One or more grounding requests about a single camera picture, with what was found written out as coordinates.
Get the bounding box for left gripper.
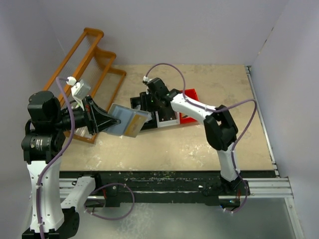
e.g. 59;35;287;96
52;95;121;134

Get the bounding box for grey card holder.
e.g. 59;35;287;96
103;103;150;138

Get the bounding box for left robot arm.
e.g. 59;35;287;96
21;91;121;239

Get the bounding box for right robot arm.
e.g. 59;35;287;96
143;76;241;195

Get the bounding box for gold card in holder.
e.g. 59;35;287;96
124;115;147;137

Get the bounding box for black cards in white bin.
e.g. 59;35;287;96
158;109;177;122

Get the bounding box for black plastic bin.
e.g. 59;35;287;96
130;92;158;130

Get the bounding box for orange wooden rack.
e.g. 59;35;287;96
30;27;127;144

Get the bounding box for white plastic bin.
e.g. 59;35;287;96
155;112;180;128

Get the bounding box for red plastic bin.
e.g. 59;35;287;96
179;88;198;124

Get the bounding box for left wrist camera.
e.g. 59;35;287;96
66;76;91;110

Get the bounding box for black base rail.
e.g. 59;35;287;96
59;171;250;207

